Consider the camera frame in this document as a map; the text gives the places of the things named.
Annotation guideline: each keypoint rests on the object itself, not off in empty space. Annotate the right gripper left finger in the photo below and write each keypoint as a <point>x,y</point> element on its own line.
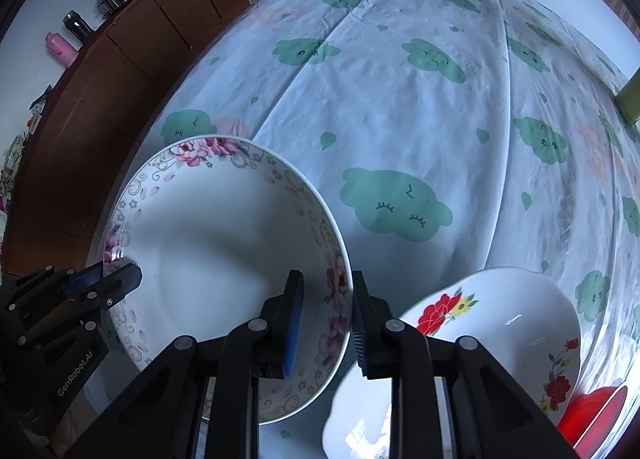
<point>282,314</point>

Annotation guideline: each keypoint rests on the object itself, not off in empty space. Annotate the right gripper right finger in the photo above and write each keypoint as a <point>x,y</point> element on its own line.
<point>372,342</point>

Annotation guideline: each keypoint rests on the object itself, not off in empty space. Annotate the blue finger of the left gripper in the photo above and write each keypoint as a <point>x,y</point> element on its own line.
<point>81,282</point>
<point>113,288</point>

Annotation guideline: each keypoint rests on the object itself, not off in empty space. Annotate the pink floral rim plate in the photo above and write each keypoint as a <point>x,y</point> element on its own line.
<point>215,224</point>

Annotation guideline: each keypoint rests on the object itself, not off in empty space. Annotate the red flower scalloped plate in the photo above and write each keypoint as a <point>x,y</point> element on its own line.
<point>482,369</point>

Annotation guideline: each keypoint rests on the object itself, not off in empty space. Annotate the red plastic bowl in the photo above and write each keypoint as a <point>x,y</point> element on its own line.
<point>589,419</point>

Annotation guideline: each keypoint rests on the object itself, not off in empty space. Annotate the clutter on sideboard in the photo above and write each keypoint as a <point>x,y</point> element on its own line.
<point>12,156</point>

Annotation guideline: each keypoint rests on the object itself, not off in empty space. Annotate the brown wooden sideboard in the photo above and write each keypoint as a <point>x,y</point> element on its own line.
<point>94,119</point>

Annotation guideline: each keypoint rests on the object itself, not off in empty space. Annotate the pink thermos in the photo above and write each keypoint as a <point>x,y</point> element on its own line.
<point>60,49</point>

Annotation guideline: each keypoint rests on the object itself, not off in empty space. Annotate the black thermos flask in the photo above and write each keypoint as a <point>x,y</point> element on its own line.
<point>75,24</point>

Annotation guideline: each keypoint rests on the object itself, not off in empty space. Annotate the green tumbler bottle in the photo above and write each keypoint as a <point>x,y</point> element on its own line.
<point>627,101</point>

